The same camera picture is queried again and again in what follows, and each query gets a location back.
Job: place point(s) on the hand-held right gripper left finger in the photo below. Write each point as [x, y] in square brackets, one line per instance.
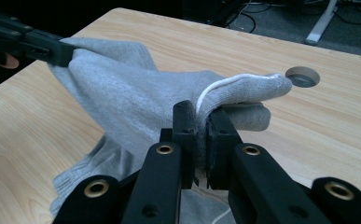
[184, 137]

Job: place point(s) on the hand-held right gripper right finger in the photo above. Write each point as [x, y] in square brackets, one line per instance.
[220, 146]

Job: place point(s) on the grey shorts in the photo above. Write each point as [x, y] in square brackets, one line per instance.
[131, 102]

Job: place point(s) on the white metal stand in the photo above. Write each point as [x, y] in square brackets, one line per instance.
[321, 21]

